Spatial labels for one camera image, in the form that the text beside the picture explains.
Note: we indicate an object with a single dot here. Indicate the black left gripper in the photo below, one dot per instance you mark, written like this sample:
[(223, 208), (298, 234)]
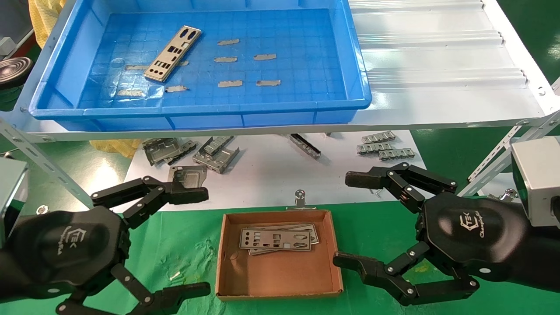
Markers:
[(65, 253)]

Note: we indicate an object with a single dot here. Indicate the white perforated rack post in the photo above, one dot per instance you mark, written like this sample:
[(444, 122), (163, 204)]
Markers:
[(494, 162), (43, 162)]

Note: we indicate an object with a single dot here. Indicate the green table cloth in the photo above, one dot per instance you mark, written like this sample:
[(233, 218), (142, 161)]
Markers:
[(372, 227)]

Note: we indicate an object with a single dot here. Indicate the blue plastic tray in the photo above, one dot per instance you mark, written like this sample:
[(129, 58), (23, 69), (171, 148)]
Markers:
[(284, 100)]

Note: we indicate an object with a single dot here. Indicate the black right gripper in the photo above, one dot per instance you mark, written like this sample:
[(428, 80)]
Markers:
[(477, 236)]

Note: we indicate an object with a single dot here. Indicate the black round ribbed disc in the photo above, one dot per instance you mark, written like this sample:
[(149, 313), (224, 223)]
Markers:
[(13, 72)]

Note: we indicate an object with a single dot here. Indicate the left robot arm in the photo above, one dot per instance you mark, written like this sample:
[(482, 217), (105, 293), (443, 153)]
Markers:
[(3, 284)]

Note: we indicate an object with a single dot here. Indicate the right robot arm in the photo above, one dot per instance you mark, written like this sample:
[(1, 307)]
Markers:
[(544, 258)]

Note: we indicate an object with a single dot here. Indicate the long metal channel strip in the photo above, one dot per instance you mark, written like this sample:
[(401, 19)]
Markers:
[(305, 145)]

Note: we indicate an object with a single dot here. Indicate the small toothed metal strip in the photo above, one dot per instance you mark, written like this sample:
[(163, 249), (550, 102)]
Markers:
[(397, 154), (374, 147), (378, 138)]

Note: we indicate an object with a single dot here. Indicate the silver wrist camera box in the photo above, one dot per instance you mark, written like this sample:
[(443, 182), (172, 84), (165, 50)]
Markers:
[(11, 197), (538, 179)]

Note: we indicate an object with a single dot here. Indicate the small silver hex key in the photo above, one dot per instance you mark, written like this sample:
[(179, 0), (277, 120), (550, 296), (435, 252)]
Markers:
[(377, 191)]

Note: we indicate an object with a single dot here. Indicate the silver IO shield plate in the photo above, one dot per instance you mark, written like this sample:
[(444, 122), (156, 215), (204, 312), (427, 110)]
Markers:
[(315, 234), (173, 54), (275, 239)]

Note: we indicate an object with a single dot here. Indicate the small grey metal bracket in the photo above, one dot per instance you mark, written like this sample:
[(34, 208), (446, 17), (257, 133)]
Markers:
[(186, 148), (218, 143)]

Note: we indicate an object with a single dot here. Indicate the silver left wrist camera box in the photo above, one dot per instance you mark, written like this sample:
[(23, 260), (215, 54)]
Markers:
[(11, 197)]

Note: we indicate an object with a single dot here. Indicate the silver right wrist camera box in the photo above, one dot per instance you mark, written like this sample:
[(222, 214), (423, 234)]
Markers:
[(538, 179)]

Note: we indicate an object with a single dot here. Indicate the small white scrap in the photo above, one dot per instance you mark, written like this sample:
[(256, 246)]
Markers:
[(174, 275)]

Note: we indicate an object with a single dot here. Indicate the shallow brown cardboard box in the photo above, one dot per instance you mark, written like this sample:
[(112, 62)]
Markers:
[(280, 271)]

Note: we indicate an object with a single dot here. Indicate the white flat shelf board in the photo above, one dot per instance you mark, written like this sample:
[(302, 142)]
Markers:
[(271, 175)]

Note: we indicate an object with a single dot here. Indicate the yellow mesh cloth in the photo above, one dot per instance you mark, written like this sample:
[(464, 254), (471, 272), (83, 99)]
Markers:
[(46, 19)]

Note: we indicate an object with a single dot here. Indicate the white ribbed shelf deck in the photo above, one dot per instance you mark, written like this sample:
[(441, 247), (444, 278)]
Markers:
[(437, 65)]

